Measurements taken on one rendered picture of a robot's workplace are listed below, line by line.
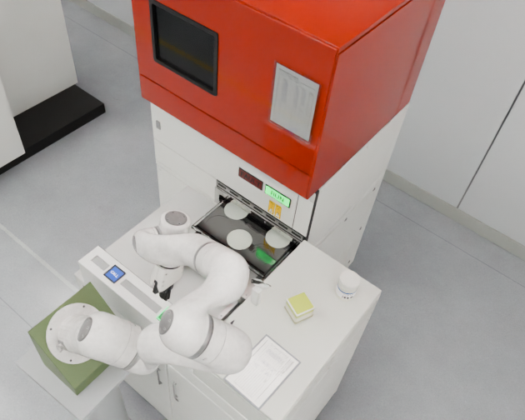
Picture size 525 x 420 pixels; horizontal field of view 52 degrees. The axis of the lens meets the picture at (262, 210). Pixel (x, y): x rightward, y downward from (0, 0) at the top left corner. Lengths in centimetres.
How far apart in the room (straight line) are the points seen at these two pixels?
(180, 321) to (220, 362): 13
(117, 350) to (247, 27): 96
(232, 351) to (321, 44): 82
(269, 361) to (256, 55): 95
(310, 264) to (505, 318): 164
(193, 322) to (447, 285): 242
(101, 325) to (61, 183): 229
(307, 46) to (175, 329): 84
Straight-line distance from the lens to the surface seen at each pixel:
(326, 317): 191
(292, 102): 166
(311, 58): 155
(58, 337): 185
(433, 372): 306
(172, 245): 142
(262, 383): 177
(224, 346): 117
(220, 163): 216
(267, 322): 187
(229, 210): 223
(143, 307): 191
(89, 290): 188
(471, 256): 357
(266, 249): 212
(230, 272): 119
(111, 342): 146
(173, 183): 251
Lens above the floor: 259
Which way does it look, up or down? 49 degrees down
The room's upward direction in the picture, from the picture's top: 7 degrees clockwise
